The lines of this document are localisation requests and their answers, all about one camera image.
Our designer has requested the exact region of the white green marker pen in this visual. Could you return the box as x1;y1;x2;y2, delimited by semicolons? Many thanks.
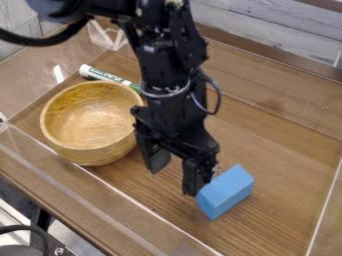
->
79;64;141;92

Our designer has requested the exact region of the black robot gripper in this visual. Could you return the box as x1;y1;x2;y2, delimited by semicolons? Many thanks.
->
132;76;221;197

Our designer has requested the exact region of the black metal table frame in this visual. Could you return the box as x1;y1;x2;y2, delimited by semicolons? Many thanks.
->
0;178;79;256

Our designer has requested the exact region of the clear acrylic corner bracket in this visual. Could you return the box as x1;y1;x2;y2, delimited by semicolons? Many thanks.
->
87;20;129;52

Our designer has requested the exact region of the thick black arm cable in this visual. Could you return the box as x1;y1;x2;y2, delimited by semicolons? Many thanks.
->
0;13;96;47

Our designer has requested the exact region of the brown wooden bowl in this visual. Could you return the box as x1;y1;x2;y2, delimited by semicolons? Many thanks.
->
41;81;144;166

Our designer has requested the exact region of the blue rectangular block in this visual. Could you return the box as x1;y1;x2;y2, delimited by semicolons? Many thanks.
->
196;164;256;220

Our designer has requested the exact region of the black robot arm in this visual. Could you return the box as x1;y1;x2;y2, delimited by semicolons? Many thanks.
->
26;0;220;196

